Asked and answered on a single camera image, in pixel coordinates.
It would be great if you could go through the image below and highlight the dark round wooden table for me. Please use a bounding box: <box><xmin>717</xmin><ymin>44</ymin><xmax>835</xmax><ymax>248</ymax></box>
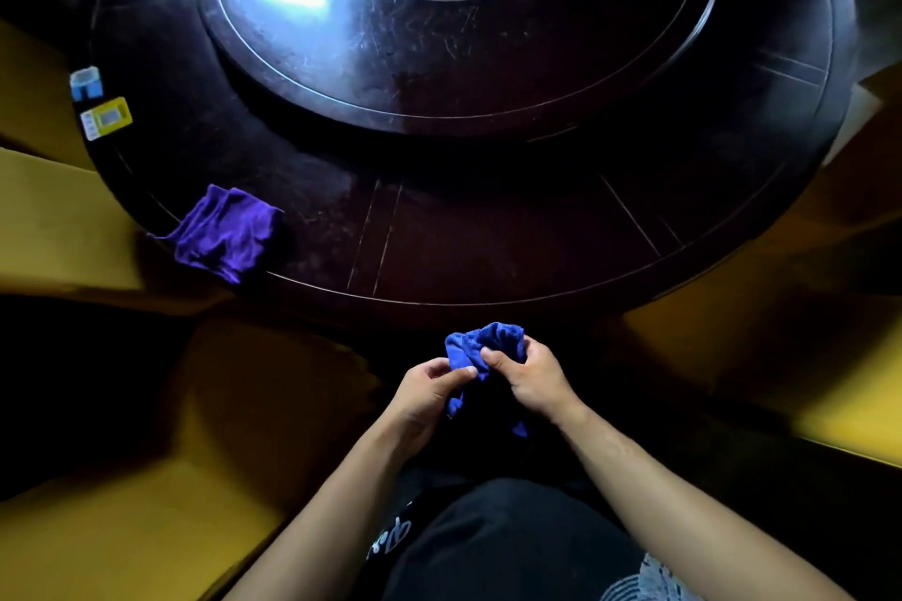
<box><xmin>74</xmin><ymin>0</ymin><xmax>864</xmax><ymax>334</ymax></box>

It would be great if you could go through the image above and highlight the person's left hand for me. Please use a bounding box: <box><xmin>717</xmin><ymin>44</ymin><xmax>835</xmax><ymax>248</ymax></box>
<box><xmin>381</xmin><ymin>357</ymin><xmax>479</xmax><ymax>462</ymax></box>

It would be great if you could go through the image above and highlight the purple cloth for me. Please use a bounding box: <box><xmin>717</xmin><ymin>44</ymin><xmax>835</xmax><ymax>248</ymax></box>
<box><xmin>150</xmin><ymin>184</ymin><xmax>285</xmax><ymax>286</ymax></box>

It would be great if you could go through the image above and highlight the person's left forearm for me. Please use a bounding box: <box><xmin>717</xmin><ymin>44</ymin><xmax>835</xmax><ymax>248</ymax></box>
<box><xmin>224</xmin><ymin>414</ymin><xmax>417</xmax><ymax>601</ymax></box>

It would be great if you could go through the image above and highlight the blue cloth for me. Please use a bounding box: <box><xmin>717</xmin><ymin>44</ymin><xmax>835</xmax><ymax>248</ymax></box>
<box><xmin>444</xmin><ymin>322</ymin><xmax>531</xmax><ymax>439</ymax></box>

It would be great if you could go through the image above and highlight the yellow card packet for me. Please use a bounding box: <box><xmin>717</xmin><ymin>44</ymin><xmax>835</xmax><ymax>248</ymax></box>
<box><xmin>79</xmin><ymin>96</ymin><xmax>134</xmax><ymax>142</ymax></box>

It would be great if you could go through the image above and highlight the dark wooden turntable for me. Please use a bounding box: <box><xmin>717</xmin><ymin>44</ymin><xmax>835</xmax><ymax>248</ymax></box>
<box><xmin>194</xmin><ymin>0</ymin><xmax>723</xmax><ymax>140</ymax></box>

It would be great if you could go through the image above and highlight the person's right forearm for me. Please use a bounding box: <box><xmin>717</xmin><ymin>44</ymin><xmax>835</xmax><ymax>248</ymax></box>
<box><xmin>550</xmin><ymin>398</ymin><xmax>857</xmax><ymax>601</ymax></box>

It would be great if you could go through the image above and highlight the person's right hand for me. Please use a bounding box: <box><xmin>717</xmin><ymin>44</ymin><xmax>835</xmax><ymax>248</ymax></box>
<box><xmin>480</xmin><ymin>336</ymin><xmax>583</xmax><ymax>423</ymax></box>

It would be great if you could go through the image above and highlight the yellow chair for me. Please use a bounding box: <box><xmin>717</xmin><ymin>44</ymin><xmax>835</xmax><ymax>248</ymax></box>
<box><xmin>0</xmin><ymin>319</ymin><xmax>381</xmax><ymax>601</ymax></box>
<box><xmin>620</xmin><ymin>62</ymin><xmax>902</xmax><ymax>471</ymax></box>
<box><xmin>0</xmin><ymin>146</ymin><xmax>233</xmax><ymax>313</ymax></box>

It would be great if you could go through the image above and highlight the blue card packet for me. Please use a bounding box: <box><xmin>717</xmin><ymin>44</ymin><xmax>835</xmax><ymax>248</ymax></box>
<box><xmin>69</xmin><ymin>66</ymin><xmax>105</xmax><ymax>103</ymax></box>

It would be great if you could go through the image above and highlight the person's black shirt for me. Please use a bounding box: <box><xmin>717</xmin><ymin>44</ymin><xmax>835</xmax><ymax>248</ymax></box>
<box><xmin>352</xmin><ymin>467</ymin><xmax>706</xmax><ymax>601</ymax></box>

